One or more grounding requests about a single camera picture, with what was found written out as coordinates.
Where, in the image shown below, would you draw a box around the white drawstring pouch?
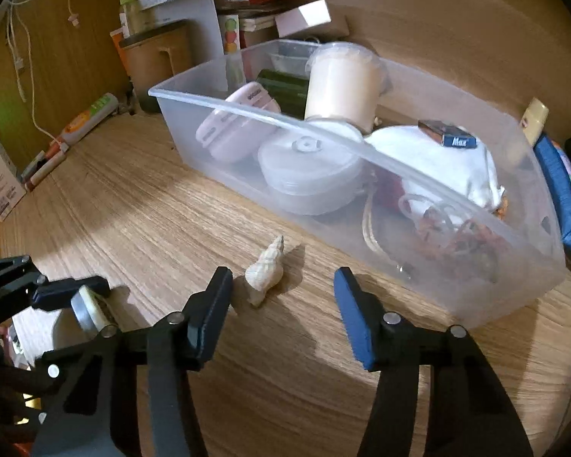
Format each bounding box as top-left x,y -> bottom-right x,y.
364,124 -> 505,220

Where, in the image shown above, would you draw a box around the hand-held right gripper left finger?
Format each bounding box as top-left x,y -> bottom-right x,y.
31,267 -> 234,457

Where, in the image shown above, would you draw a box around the orange white tube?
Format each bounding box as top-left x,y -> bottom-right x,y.
59,94 -> 120,146

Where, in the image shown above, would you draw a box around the small blue label box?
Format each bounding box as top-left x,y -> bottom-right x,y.
418,120 -> 479,149

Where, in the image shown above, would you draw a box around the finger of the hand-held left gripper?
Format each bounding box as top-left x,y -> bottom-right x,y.
0,256 -> 110,317
2,350 -> 66,393

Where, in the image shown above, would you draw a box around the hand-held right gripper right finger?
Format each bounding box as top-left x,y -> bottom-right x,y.
333,267 -> 534,457

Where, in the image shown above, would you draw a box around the white file holder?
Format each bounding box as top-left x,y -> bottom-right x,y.
171,0 -> 226,62

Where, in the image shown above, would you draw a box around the cream cord loop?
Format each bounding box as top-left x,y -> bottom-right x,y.
360,189 -> 387,259

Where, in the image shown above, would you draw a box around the dark green case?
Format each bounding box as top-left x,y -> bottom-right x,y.
254,69 -> 310,117

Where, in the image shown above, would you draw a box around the brown orange trinket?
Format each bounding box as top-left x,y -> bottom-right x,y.
419,200 -> 511,270

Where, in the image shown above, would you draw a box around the orange packet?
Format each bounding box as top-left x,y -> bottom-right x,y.
110,29 -> 130,78

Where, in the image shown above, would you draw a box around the white cylindrical tube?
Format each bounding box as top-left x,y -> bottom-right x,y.
70,284 -> 117,335

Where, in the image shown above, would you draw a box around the white printed box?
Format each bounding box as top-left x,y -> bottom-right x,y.
0,117 -> 27,222

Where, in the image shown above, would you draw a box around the white seashell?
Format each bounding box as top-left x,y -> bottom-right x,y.
245,235 -> 286,308

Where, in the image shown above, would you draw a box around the cream bottle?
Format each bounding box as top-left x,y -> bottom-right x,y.
521,97 -> 550,148

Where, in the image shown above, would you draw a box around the brown cup with black lid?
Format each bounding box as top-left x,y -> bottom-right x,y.
119,21 -> 193,115

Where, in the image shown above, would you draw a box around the pink oval case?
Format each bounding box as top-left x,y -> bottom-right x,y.
195,82 -> 281,163

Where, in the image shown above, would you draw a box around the pink white box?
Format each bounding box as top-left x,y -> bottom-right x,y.
275,0 -> 350,41

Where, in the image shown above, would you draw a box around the white cable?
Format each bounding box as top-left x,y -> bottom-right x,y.
2,0 -> 64,140

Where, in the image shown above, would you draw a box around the clear plastic rings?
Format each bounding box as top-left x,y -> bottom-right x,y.
397,193 -> 472,248

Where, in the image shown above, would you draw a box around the round clear lidded container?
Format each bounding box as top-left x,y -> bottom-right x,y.
257,121 -> 365,215

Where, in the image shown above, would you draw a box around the white dotted carton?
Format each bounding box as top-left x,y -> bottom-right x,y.
218,13 -> 241,55

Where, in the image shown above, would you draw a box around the blue patchwork pouch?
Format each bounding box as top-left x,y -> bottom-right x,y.
533,134 -> 571,274

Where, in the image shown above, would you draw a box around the white lidded jar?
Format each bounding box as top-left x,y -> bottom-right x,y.
305,42 -> 391,134

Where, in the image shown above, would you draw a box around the clear plastic bin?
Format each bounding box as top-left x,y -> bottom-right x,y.
148,38 -> 567,329

